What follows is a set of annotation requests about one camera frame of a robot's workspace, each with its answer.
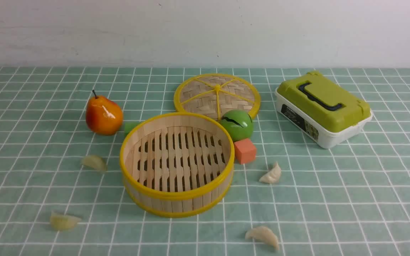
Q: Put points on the orange foam cube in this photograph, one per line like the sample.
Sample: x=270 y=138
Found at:
x=245 y=151

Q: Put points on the green lid white storage box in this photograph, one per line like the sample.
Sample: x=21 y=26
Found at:
x=324 y=111

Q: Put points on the orange red toy pear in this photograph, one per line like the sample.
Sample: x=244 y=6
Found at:
x=103 y=116

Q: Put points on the woven bamboo steamer lid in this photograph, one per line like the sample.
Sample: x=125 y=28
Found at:
x=214 y=94

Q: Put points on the green toy apple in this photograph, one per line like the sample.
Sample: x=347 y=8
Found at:
x=238 y=124

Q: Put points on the bamboo steamer tray yellow rim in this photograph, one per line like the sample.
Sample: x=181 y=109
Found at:
x=178 y=164

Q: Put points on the small green block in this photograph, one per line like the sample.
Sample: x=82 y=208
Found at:
x=129 y=126

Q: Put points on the pale green dumpling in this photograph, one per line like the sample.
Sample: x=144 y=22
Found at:
x=61 y=222
x=95 y=162

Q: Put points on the green checked tablecloth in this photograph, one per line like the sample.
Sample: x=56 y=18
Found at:
x=351 y=200

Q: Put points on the white dumpling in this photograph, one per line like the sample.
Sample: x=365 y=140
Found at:
x=273 y=175
x=265 y=235

